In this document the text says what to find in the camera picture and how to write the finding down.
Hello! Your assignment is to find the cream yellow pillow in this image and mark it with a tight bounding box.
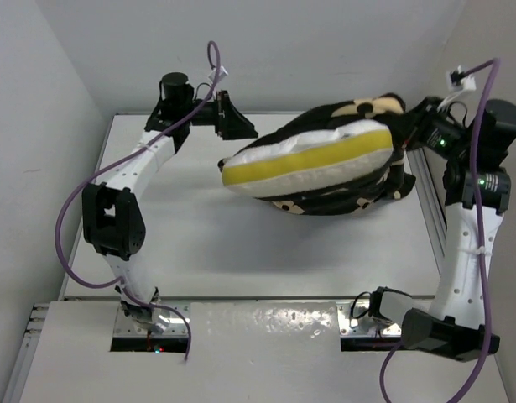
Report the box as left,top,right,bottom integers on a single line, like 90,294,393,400
221,119,394,199

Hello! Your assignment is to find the metal base plate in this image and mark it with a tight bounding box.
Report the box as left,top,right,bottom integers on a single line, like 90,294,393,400
336,299,402,339
113,306,190,338

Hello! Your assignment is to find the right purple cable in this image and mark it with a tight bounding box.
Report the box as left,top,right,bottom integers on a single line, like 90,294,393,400
381,57,503,403

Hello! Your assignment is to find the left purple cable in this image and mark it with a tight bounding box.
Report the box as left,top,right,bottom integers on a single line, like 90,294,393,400
55,40,223,362

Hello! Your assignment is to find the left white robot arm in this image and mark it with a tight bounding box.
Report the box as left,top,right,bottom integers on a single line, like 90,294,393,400
81,72,258,333

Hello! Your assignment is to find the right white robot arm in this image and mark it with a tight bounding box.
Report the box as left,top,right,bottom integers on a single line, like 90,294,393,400
369,98,516,362

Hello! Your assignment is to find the purple cable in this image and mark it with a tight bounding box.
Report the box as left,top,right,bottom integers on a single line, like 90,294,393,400
55,40,223,362
381,57,503,403

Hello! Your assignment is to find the black floral pillowcase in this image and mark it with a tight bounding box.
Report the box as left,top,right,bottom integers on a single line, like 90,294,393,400
217,92,415,216

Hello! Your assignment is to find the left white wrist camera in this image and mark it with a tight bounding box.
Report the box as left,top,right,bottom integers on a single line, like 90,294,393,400
208,65,228,82

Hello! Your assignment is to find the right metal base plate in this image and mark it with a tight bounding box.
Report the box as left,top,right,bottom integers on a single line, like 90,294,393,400
336,299,402,339

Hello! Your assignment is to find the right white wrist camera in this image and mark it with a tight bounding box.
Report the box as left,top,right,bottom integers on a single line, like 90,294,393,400
437,65,477,112

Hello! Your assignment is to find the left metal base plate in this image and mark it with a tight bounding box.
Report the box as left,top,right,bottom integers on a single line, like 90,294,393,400
113,306,190,338

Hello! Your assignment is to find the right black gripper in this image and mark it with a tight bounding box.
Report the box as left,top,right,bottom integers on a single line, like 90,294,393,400
375,95,473,161

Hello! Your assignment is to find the white front cover board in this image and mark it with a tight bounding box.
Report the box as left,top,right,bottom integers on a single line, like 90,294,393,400
20,298,510,403

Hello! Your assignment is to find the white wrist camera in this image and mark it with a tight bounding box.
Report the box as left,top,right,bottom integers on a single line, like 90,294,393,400
208,65,228,82
437,65,477,112

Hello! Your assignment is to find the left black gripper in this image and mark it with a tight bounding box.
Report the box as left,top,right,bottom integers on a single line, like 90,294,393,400
180,90,256,140

